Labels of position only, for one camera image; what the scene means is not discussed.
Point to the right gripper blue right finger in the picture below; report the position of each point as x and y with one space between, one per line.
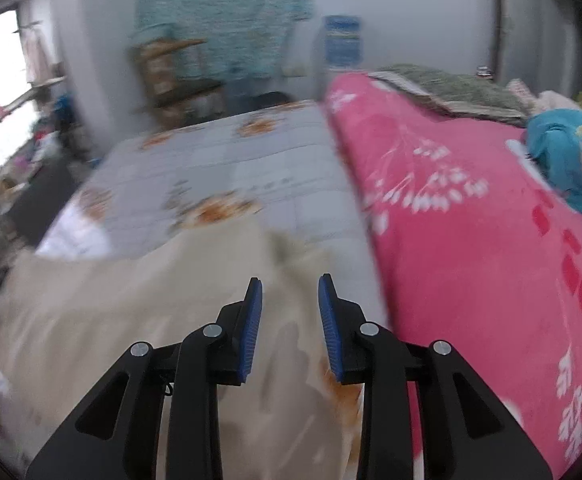
466 431

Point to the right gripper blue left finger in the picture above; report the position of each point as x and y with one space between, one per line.
114 431

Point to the beige zip-up jacket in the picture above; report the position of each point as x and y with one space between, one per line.
64 323

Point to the pink floral blanket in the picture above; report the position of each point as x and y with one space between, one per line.
475 248

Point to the dark grey cabinet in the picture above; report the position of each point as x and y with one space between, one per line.
43 198

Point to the floral grey bed sheet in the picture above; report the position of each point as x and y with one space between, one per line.
281 164

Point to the wooden chair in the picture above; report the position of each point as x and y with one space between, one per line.
176 101

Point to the grey knitted blanket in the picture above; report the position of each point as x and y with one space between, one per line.
459 96

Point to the blue water dispenser bottle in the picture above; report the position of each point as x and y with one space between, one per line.
342 41

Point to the teal patterned hanging cloth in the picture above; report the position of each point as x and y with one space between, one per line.
249 35

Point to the dark wooden door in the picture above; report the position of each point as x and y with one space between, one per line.
521 41

